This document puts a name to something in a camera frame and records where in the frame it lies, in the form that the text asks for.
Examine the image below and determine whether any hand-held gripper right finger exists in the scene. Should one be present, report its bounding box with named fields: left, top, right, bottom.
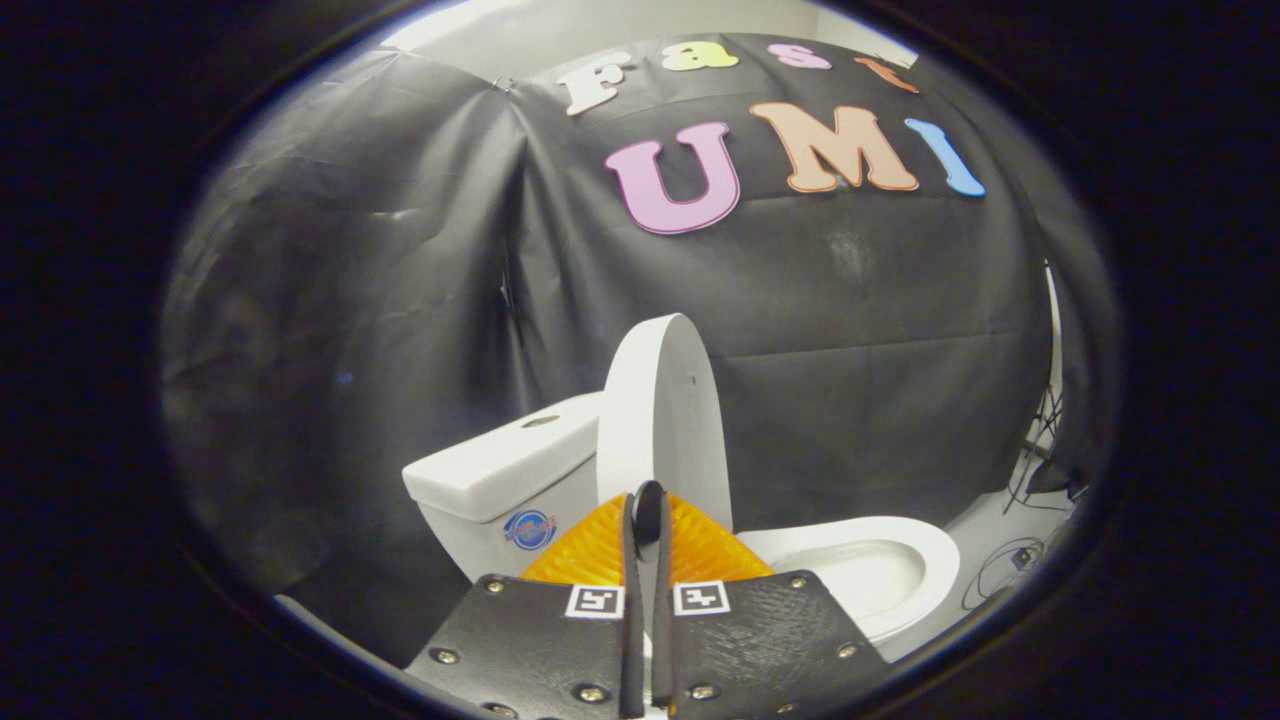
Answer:
left=650, top=490, right=891, bottom=719

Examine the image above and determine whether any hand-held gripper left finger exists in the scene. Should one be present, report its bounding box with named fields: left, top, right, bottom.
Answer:
left=405, top=490, right=646, bottom=719

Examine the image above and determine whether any white toilet lid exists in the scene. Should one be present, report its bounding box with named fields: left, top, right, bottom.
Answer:
left=597, top=313, right=734, bottom=546

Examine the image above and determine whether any white toilet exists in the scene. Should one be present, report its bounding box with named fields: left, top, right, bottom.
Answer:
left=402, top=392, right=961, bottom=661

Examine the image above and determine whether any white toilet seat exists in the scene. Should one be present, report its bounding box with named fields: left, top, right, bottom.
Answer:
left=738, top=516, right=961, bottom=641

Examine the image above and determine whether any black backdrop cloth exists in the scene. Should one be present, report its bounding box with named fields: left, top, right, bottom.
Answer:
left=160, top=35, right=1116, bottom=641

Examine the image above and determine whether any black tripod light stand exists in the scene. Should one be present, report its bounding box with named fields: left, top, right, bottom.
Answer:
left=1005, top=390, right=1086, bottom=511

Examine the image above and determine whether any coiled black cable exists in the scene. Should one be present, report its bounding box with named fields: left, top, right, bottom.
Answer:
left=962, top=538, right=1047, bottom=611

